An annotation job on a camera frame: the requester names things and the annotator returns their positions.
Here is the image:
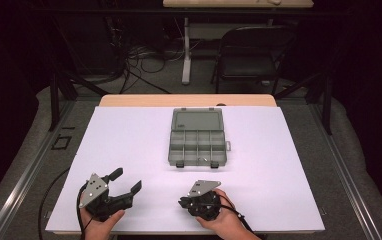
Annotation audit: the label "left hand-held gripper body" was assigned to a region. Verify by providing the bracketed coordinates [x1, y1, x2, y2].
[78, 173, 134, 222]

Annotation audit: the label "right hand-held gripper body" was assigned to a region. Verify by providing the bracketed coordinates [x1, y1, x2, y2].
[186, 179, 222, 222]

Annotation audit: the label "transparent grey compartment box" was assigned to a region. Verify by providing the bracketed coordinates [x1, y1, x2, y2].
[167, 107, 232, 169]

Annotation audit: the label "person's right hand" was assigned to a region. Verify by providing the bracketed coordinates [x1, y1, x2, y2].
[195, 188, 247, 240]

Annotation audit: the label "person's left hand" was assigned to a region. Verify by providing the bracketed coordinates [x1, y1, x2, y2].
[78, 191, 126, 240]

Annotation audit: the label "white paper sheet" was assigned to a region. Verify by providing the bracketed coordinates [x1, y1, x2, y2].
[44, 105, 326, 234]

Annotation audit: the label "black folding chair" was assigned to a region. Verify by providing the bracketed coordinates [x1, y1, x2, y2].
[210, 24, 297, 96]

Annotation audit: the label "desk with white legs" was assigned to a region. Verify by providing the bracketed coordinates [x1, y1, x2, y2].
[162, 0, 314, 86]

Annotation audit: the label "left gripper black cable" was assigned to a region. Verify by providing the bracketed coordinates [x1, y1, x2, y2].
[76, 182, 95, 240]

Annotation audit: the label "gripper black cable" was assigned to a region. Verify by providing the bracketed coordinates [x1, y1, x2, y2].
[76, 182, 95, 240]
[218, 194, 255, 234]

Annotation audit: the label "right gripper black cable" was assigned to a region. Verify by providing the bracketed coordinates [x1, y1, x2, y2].
[218, 194, 255, 234]

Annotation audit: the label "black corrugated hose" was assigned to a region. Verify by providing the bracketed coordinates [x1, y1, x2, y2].
[37, 167, 71, 240]

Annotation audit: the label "aluminium floor rail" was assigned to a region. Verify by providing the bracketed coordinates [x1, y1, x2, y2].
[0, 99, 77, 240]
[308, 103, 382, 240]

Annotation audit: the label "black metal frame stand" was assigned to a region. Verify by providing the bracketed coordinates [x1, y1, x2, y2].
[273, 70, 334, 136]
[48, 64, 111, 132]

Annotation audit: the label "tangle of floor cables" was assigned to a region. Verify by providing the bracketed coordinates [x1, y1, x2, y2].
[117, 39, 183, 95]

